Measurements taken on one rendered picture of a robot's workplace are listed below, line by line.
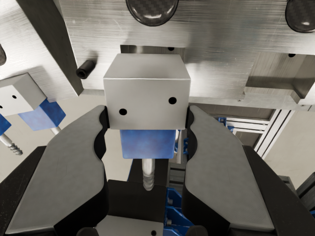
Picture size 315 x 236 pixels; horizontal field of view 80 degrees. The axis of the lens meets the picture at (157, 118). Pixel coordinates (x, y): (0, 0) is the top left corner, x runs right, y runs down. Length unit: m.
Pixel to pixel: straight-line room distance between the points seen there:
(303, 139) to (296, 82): 1.48
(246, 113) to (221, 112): 0.13
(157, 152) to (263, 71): 0.13
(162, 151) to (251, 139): 1.12
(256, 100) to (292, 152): 1.49
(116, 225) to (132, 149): 0.25
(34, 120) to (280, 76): 0.30
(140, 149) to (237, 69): 0.10
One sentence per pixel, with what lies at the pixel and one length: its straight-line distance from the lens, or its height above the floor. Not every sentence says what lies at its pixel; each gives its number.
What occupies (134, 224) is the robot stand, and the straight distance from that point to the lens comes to 0.38.
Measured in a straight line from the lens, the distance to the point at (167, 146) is 0.15.
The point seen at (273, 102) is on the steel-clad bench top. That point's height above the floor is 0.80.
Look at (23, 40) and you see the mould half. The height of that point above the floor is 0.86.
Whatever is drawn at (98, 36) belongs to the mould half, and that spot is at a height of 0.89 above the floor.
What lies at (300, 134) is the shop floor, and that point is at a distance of 1.65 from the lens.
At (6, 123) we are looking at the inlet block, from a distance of 0.38.
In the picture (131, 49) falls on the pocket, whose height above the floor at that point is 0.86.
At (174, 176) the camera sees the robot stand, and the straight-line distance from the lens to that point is 0.58.
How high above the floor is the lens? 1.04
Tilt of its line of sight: 49 degrees down
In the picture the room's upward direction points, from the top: 170 degrees counter-clockwise
